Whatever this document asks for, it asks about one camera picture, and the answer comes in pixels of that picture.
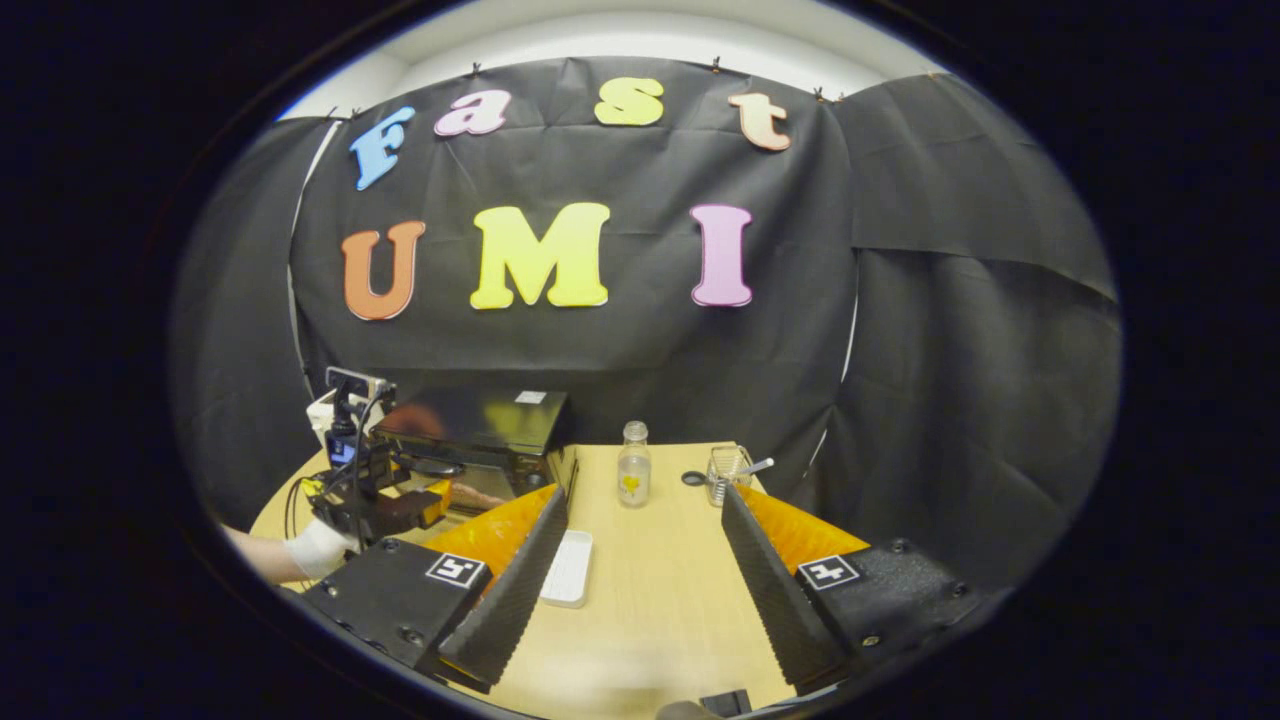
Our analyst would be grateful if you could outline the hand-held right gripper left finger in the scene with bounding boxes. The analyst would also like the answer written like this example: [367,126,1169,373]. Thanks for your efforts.
[300,484,569,693]

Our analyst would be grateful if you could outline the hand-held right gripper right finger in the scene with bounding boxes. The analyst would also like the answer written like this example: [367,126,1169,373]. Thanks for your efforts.
[720,484,986,693]

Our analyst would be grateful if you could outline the black electric oven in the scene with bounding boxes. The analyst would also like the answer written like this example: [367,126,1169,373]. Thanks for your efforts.
[375,388,579,511]

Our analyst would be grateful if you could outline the white rectangular dish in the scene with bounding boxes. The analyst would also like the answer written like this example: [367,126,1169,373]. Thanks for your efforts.
[540,529,594,609]

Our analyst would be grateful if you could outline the white toaster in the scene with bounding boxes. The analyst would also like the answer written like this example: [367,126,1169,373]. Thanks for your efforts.
[306,390,391,451]

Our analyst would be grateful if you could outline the clear glass bottle yellow label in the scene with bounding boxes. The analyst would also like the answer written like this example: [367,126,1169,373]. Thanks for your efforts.
[617,421,653,508]

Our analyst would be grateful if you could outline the metal wire basket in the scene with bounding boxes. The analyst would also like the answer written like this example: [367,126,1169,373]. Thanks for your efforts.
[706,445,756,506]

